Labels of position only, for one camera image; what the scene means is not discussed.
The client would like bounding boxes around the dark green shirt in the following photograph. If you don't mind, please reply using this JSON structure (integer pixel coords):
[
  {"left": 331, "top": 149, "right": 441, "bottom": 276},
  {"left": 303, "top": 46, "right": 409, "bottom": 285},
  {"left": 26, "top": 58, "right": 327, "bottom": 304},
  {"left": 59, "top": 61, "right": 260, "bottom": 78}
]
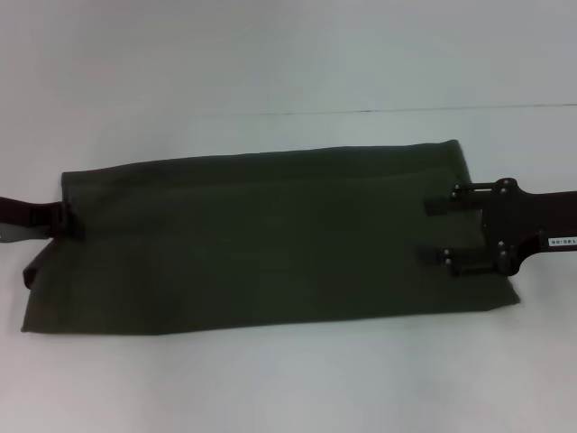
[{"left": 20, "top": 138, "right": 524, "bottom": 337}]

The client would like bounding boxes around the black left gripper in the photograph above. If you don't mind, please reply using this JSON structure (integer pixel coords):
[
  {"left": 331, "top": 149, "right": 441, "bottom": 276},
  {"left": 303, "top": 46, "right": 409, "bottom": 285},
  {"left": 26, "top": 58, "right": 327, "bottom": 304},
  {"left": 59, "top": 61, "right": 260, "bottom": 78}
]
[{"left": 0, "top": 196, "right": 87, "bottom": 245}]

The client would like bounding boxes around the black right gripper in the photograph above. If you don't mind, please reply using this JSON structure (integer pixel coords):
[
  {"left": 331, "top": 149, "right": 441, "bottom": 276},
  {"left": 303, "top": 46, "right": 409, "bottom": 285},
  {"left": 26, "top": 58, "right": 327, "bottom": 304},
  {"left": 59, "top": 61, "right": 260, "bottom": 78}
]
[{"left": 417, "top": 177, "right": 577, "bottom": 279}]

